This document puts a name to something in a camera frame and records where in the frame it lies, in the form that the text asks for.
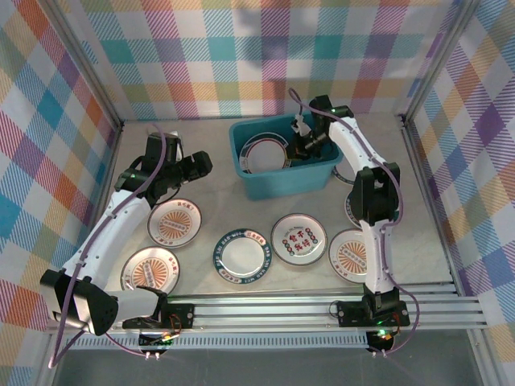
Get round black electronics board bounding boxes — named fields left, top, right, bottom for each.
left=138, top=331, right=176, bottom=359
left=366, top=329, right=398, bottom=357

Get white plate teal red rings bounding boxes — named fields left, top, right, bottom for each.
left=240, top=132, right=291, bottom=175
left=343, top=188, right=365, bottom=229

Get plate with orange sunburst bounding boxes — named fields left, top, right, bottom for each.
left=328, top=228, right=369, bottom=285
left=119, top=245, right=181, bottom=298
left=146, top=197, right=204, bottom=249

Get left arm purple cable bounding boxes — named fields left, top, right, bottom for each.
left=47, top=124, right=182, bottom=369

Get aluminium frame post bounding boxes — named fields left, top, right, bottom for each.
left=39, top=0, right=124, bottom=129
left=401, top=0, right=480, bottom=120

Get white slotted cable duct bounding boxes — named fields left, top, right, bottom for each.
left=62, top=336, right=373, bottom=350

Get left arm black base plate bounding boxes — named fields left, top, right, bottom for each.
left=122, top=303, right=197, bottom=330

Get aluminium mounting rail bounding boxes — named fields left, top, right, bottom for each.
left=43, top=291, right=492, bottom=335

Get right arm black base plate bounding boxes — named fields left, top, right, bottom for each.
left=336, top=299, right=411, bottom=327

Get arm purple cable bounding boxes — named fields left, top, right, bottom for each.
left=47, top=124, right=182, bottom=369
left=288, top=88, right=422, bottom=357

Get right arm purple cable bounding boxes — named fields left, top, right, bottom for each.
left=288, top=88, right=422, bottom=357

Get plate with red characters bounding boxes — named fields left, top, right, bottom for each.
left=270, top=212, right=328, bottom=266

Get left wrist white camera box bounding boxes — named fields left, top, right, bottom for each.
left=167, top=129, right=187, bottom=153

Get teal plastic bin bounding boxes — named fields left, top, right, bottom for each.
left=228, top=113, right=344, bottom=202

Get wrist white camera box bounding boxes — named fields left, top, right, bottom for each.
left=167, top=129, right=187, bottom=153
left=291, top=113, right=311, bottom=136

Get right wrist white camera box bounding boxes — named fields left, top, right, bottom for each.
left=291, top=113, right=311, bottom=136

